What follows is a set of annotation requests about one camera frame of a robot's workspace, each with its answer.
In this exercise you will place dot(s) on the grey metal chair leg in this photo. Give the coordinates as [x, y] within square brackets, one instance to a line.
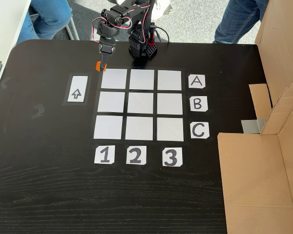
[73, 31]

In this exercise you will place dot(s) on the paper label number 1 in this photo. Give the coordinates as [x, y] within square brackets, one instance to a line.
[104, 154]

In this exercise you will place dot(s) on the paper label number 2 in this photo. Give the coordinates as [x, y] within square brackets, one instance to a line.
[136, 155]

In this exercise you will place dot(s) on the paper label letter B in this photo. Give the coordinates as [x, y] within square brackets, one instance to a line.
[198, 104]

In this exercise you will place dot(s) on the paper label letter C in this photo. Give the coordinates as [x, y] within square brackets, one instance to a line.
[199, 130]

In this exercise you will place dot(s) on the white nine-square grid sheet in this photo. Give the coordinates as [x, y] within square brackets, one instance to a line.
[139, 103]

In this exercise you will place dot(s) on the person's leg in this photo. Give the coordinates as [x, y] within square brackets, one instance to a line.
[25, 30]
[51, 17]
[236, 19]

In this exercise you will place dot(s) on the round orange token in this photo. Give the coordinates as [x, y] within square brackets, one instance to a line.
[98, 65]

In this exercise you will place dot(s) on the white desk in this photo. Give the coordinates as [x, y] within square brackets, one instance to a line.
[5, 24]

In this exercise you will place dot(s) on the brown cardboard box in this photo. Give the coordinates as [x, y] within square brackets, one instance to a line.
[254, 182]

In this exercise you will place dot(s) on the person's white shoe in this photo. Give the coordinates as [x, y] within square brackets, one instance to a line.
[162, 11]

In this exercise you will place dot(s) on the paper sheet with arrow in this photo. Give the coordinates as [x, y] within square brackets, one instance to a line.
[82, 98]

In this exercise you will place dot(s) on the paper label letter A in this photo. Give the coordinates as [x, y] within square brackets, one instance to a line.
[196, 81]

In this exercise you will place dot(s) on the paper label number 3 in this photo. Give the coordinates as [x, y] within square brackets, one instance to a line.
[172, 157]

